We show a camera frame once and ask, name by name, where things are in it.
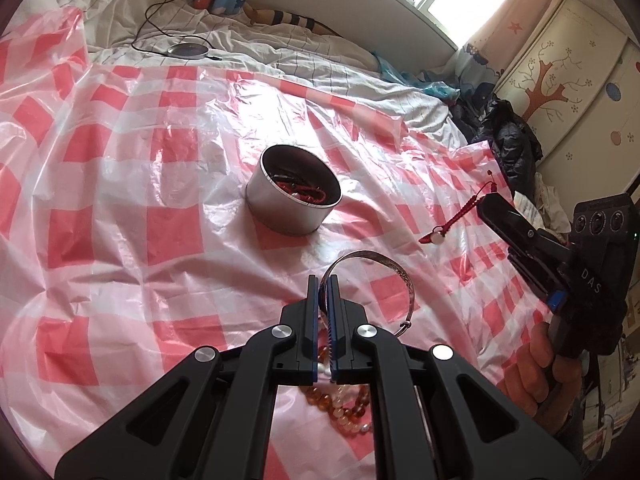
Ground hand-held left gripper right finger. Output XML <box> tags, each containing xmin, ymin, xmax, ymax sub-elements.
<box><xmin>327</xmin><ymin>276</ymin><xmax>583</xmax><ymax>480</ymax></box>

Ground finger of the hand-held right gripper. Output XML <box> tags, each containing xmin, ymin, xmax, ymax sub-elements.
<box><xmin>476</xmin><ymin>194</ymin><xmax>573</xmax><ymax>311</ymax></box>

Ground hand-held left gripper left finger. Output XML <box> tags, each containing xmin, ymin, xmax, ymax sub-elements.
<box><xmin>55</xmin><ymin>275</ymin><xmax>321</xmax><ymax>480</ymax></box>

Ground red woven cord bracelet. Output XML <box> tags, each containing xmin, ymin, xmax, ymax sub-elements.
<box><xmin>419</xmin><ymin>172</ymin><xmax>501</xmax><ymax>246</ymax></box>

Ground pale bead bracelet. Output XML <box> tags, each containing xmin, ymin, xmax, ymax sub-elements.
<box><xmin>315</xmin><ymin>365</ymin><xmax>368</xmax><ymax>402</ymax></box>

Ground silver bangle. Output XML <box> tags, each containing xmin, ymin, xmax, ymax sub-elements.
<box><xmin>320</xmin><ymin>250</ymin><xmax>417</xmax><ymax>338</ymax></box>

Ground amber bead bracelet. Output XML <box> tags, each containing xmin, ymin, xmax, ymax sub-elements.
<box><xmin>299</xmin><ymin>342</ymin><xmax>375</xmax><ymax>443</ymax></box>

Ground round metal tin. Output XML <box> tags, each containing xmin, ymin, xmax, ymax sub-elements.
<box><xmin>245</xmin><ymin>144</ymin><xmax>343</xmax><ymax>237</ymax></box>

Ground red bead bracelet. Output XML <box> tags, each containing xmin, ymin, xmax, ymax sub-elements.
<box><xmin>272</xmin><ymin>172</ymin><xmax>335</xmax><ymax>207</ymax></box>

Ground person's right hand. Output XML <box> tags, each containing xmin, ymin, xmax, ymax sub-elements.
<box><xmin>500</xmin><ymin>317</ymin><xmax>588</xmax><ymax>436</ymax></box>

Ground black puffer jacket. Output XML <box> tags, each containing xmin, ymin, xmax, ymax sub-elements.
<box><xmin>470</xmin><ymin>97</ymin><xmax>543</xmax><ymax>191</ymax></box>

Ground dark blue garment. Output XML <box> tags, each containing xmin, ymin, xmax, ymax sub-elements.
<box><xmin>452</xmin><ymin>85</ymin><xmax>496</xmax><ymax>142</ymax></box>

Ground blue plastic bag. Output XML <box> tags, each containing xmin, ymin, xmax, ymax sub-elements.
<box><xmin>375</xmin><ymin>52</ymin><xmax>458</xmax><ymax>102</ymax></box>

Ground tree print wardrobe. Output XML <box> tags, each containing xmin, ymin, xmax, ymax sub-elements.
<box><xmin>492</xmin><ymin>0</ymin><xmax>640</xmax><ymax>201</ymax></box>

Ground pink cartoon curtain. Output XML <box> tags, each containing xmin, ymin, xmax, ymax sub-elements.
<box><xmin>452</xmin><ymin>0</ymin><xmax>566</xmax><ymax>106</ymax></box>

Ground red checked plastic sheet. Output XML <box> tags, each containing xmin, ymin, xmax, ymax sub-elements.
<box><xmin>0</xmin><ymin>7</ymin><xmax>626</xmax><ymax>480</ymax></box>

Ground white striped bed sheet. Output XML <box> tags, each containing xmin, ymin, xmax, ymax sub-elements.
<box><xmin>50</xmin><ymin>0</ymin><xmax>466</xmax><ymax>146</ymax></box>

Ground striped pillow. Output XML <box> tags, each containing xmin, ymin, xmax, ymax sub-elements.
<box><xmin>244</xmin><ymin>2</ymin><xmax>382</xmax><ymax>68</ymax></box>

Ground round grey charging pad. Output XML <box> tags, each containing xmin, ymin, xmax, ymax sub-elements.
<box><xmin>167</xmin><ymin>42</ymin><xmax>212</xmax><ymax>60</ymax></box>

